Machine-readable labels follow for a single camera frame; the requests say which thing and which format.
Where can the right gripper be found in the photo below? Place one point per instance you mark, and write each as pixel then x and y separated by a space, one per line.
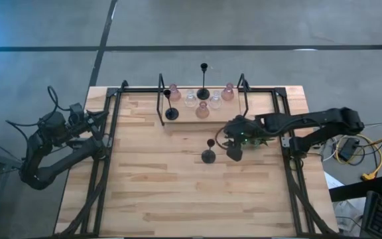
pixel 242 127

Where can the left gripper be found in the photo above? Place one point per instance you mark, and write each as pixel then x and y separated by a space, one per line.
pixel 78 124

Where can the pink ribbed glass candle holder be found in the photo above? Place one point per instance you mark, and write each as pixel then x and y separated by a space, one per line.
pixel 174 94
pixel 202 111
pixel 227 93

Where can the clear ribbed glass candle holder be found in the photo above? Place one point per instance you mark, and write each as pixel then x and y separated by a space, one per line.
pixel 190 100
pixel 215 101

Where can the tall black candlestick holder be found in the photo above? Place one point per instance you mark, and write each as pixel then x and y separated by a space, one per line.
pixel 203 94

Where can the short black candlestick holder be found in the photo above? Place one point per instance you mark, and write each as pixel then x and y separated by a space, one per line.
pixel 208 156
pixel 171 113

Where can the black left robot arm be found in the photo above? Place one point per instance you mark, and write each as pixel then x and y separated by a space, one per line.
pixel 38 172

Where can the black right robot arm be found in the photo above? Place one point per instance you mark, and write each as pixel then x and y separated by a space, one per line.
pixel 310 119

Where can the potted succulent plant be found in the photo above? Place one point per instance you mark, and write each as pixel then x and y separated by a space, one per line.
pixel 265 141

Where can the black power adapter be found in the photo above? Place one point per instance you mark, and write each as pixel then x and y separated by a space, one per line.
pixel 348 149

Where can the black bar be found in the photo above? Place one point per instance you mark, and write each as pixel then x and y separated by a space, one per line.
pixel 353 191

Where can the white plastic bag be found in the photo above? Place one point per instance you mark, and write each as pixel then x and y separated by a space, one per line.
pixel 347 212

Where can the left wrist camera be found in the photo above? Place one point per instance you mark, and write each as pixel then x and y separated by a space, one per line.
pixel 77 109

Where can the black aluminium table frame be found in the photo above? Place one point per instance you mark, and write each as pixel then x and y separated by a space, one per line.
pixel 138 89

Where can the wooden riser shelf black frame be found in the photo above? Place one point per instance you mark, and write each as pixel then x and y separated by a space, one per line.
pixel 184 114

